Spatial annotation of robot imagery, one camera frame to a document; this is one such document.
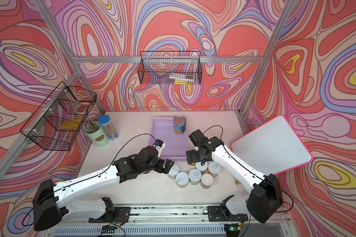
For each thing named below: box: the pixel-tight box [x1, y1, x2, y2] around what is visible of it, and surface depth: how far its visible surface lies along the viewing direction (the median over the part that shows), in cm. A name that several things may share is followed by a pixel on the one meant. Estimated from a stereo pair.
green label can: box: [188, 168, 203, 186], surface depth 83 cm
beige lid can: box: [200, 172, 215, 190], surface depth 80 cm
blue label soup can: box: [173, 115, 187, 135], surface depth 103 cm
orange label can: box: [175, 171, 190, 189], surface depth 82 cm
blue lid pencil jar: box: [98, 114, 120, 141], surface depth 95 cm
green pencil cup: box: [84, 119, 110, 148], surface depth 95 cm
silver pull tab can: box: [195, 161, 209, 172], surface depth 86 cm
